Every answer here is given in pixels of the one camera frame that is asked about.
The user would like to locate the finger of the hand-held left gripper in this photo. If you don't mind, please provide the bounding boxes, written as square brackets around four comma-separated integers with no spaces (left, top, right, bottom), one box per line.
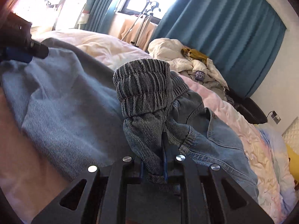
[29,39,49,59]
[0,47,33,63]

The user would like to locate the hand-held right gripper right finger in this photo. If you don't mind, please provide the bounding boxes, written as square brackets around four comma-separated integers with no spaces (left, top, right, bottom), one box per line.
[162,142,274,224]

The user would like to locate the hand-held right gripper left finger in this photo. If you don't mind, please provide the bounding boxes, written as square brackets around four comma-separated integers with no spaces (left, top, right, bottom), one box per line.
[30,156,144,224]

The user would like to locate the blue denim jeans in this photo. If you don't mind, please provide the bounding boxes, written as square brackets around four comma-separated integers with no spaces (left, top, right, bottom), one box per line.
[0,37,260,203]

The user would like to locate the pile of cream clothes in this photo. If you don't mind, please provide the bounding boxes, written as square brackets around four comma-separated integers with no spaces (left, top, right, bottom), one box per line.
[148,38,230,90]

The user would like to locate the white dressing table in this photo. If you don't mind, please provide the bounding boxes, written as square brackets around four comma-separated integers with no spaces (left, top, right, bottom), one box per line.
[13,2,58,34]

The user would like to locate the white chair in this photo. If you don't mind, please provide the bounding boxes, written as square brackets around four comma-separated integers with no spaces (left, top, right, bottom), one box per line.
[55,0,87,31]

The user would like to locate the narrow blue curtain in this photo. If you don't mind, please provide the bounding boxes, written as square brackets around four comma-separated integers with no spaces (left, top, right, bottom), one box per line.
[84,0,141,34]

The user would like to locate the beige hanging sweater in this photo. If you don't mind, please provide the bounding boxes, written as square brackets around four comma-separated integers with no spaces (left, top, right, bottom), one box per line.
[118,16,157,45]

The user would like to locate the pastel pink duvet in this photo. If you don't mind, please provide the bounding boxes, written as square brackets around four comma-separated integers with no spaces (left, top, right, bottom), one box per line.
[0,29,299,224]

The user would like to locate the black armchair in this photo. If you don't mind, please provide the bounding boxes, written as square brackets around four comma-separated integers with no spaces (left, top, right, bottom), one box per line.
[225,90,268,125]

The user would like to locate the mustard yellow garment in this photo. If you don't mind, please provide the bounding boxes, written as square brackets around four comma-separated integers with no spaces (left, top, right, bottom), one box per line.
[182,47,208,64]

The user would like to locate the garment steamer stand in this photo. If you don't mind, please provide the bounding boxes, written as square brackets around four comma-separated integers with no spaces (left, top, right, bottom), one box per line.
[121,0,161,47]

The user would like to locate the window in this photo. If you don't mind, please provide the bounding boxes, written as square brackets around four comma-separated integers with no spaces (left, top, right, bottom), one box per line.
[117,0,192,20]

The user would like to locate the yellow pillow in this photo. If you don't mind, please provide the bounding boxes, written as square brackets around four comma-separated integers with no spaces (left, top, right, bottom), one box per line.
[286,143,299,185]

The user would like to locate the white quilted headboard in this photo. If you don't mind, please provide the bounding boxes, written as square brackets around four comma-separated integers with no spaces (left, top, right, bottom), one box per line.
[282,117,299,150]

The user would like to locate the wide blue curtain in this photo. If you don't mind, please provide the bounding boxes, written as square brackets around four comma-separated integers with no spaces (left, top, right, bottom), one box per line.
[149,0,287,98]

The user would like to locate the wall socket with plug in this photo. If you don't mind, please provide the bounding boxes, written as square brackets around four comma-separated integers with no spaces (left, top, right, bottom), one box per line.
[266,111,282,124]

